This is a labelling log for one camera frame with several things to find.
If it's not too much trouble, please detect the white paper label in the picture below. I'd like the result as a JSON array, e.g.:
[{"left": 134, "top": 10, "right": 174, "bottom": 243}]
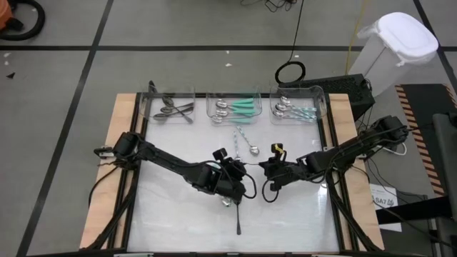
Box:
[{"left": 369, "top": 183, "right": 403, "bottom": 233}]

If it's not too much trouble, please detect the black aluminium table frame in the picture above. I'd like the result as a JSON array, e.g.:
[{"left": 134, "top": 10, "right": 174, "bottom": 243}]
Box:
[{"left": 84, "top": 91, "right": 383, "bottom": 257}]

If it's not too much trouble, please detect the hazard striped black mat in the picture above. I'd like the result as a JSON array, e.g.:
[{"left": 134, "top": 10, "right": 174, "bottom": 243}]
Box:
[{"left": 394, "top": 84, "right": 457, "bottom": 197}]

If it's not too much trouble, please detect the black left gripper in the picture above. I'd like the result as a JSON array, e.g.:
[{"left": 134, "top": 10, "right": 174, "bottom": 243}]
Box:
[{"left": 199, "top": 148, "right": 248, "bottom": 204}]

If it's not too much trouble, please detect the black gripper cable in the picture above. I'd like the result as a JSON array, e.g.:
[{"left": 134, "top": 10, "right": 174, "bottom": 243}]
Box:
[
  {"left": 261, "top": 177, "right": 283, "bottom": 203},
  {"left": 214, "top": 160, "right": 258, "bottom": 200}
]

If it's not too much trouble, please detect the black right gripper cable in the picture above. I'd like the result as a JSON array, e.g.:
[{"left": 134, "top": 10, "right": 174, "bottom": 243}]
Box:
[{"left": 261, "top": 177, "right": 283, "bottom": 203}]

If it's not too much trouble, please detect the clear plastic bin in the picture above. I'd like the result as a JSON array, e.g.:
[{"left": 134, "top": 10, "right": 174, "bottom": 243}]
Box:
[
  {"left": 206, "top": 85, "right": 263, "bottom": 126},
  {"left": 269, "top": 84, "right": 328, "bottom": 126},
  {"left": 138, "top": 84, "right": 196, "bottom": 125}
]

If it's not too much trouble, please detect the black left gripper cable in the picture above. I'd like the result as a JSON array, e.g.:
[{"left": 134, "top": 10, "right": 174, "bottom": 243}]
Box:
[{"left": 214, "top": 160, "right": 258, "bottom": 200}]

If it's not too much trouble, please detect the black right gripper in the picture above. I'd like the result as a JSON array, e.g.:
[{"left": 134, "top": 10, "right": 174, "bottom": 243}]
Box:
[{"left": 258, "top": 142, "right": 311, "bottom": 189}]

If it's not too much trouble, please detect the black vacuum hose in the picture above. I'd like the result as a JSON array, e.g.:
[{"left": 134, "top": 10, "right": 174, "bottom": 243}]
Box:
[{"left": 0, "top": 0, "right": 46, "bottom": 41}]

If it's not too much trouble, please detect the yellow cable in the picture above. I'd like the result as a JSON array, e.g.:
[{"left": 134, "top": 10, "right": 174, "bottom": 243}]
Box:
[{"left": 344, "top": 0, "right": 368, "bottom": 76}]

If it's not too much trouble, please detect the black coiled cable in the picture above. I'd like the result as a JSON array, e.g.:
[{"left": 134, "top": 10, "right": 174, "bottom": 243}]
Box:
[{"left": 273, "top": 0, "right": 307, "bottom": 86}]

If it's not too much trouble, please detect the orange vacuum cleaner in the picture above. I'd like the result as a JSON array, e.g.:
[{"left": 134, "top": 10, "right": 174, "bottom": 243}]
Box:
[{"left": 0, "top": 0, "right": 14, "bottom": 30}]

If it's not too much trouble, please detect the black metal beam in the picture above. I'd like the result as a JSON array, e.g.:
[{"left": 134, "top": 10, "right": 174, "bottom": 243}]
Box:
[{"left": 374, "top": 195, "right": 453, "bottom": 226}]

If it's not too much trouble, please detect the white lidded trash bin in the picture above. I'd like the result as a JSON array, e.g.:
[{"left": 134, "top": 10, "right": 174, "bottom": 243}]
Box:
[{"left": 348, "top": 11, "right": 440, "bottom": 98}]

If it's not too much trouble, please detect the metal spoon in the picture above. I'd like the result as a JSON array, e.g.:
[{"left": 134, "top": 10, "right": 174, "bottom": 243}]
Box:
[{"left": 153, "top": 106, "right": 196, "bottom": 122}]

